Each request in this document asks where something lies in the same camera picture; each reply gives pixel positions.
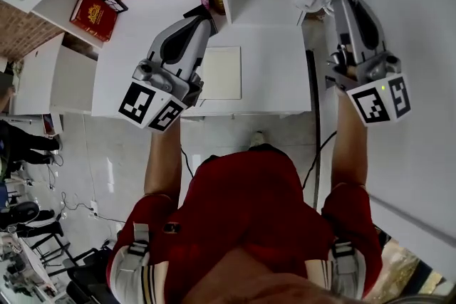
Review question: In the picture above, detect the white shoe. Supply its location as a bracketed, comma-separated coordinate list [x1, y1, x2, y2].
[249, 130, 267, 149]

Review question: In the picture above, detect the red hardcover book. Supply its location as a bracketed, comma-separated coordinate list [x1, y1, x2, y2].
[68, 0, 119, 43]

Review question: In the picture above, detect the person's right forearm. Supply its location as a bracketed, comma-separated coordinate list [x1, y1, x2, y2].
[331, 88, 370, 189]

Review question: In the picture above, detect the black floor cable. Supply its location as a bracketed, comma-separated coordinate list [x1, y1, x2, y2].
[301, 130, 338, 190]
[180, 147, 196, 179]

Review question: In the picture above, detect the person's left forearm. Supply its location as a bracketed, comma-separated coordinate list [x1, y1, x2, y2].
[143, 120, 183, 197]

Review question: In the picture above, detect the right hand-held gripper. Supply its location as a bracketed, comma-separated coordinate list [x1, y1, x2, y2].
[325, 0, 413, 127]

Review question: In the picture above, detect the white side cabinet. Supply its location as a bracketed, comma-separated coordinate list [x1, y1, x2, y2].
[9, 32, 100, 116]

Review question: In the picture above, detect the red shirt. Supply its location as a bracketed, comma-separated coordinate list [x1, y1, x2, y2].
[105, 145, 384, 304]

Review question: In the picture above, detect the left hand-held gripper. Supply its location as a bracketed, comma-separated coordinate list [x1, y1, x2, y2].
[118, 5, 219, 133]

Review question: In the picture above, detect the grey shoulder strap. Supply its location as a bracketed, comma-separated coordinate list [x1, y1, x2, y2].
[127, 221, 151, 255]
[330, 239, 358, 276]

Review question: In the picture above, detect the small black framed picture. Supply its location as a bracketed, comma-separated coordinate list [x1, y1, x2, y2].
[102, 0, 130, 14]

